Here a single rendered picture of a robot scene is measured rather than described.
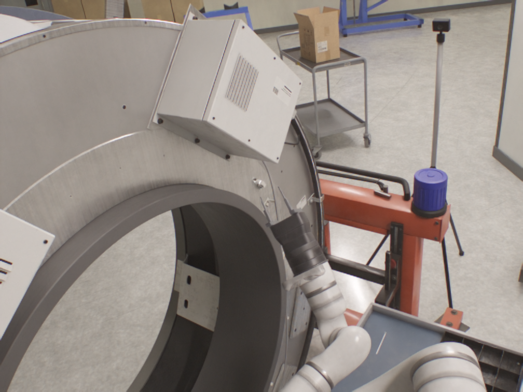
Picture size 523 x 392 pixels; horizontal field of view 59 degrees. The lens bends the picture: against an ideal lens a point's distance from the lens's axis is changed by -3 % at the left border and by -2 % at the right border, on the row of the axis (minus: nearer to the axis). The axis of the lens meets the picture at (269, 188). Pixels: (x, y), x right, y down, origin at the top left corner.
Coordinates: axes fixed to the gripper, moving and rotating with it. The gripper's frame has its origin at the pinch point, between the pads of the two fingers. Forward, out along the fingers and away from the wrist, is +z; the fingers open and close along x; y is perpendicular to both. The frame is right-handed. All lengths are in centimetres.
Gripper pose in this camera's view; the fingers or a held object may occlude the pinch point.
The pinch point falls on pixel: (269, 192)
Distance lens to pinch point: 98.7
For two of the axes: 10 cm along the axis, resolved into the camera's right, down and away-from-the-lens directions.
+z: -4.3, -8.9, 1.8
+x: 8.2, -4.6, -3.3
